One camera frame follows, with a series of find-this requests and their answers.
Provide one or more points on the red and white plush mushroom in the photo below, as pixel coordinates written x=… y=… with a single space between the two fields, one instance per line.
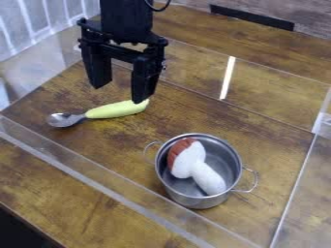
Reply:
x=186 y=162

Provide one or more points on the yellow handled metal spoon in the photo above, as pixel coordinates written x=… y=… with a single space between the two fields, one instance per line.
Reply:
x=119 y=109

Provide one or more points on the silver metal pot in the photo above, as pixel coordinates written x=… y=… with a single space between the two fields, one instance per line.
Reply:
x=223 y=159

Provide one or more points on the black wall strip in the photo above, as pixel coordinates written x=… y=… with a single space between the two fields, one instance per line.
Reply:
x=260 y=19

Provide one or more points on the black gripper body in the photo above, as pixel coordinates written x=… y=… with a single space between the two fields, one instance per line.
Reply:
x=122 y=34

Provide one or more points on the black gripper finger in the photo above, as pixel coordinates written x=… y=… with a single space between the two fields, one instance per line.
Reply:
x=98 y=65
x=146 y=73

